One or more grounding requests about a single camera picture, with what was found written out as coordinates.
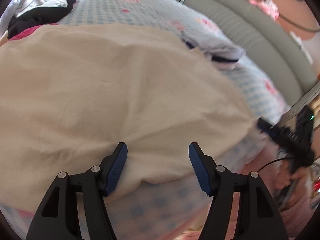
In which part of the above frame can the cream and pink shirt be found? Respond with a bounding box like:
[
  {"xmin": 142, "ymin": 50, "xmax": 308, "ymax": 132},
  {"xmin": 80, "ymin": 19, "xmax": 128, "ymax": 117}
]
[{"xmin": 1, "ymin": 24, "xmax": 256, "ymax": 212}]

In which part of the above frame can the person's right hand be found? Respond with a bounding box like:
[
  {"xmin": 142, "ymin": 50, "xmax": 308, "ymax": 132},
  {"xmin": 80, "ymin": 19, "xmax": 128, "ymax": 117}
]
[{"xmin": 275, "ymin": 160, "xmax": 310, "ymax": 193}]

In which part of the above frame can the blue checkered cartoon blanket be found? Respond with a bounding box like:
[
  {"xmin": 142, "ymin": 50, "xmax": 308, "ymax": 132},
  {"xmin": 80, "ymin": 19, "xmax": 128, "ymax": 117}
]
[{"xmin": 1, "ymin": 0, "xmax": 288, "ymax": 239}]

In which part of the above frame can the grey padded headboard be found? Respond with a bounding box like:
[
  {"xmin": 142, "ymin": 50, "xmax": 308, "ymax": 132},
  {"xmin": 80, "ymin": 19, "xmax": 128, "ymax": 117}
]
[{"xmin": 183, "ymin": 0, "xmax": 319, "ymax": 123}]

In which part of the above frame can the folded lilac garment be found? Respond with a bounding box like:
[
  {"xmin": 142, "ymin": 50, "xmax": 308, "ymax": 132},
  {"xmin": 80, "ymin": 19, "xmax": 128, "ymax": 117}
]
[{"xmin": 181, "ymin": 31, "xmax": 246, "ymax": 70}]

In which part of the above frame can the black garment in pile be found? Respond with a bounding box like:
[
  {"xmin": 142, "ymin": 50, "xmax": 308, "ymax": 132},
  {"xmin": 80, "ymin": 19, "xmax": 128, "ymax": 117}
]
[{"xmin": 7, "ymin": 0, "xmax": 76, "ymax": 39}]

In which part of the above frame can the white garment in pile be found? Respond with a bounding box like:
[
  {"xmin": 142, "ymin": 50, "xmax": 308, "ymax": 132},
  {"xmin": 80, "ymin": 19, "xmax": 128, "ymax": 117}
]
[{"xmin": 1, "ymin": 0, "xmax": 68, "ymax": 33}]

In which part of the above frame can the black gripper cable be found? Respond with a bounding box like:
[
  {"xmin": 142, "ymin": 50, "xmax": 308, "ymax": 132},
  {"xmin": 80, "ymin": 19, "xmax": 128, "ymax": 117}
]
[{"xmin": 257, "ymin": 156, "xmax": 296, "ymax": 174}]

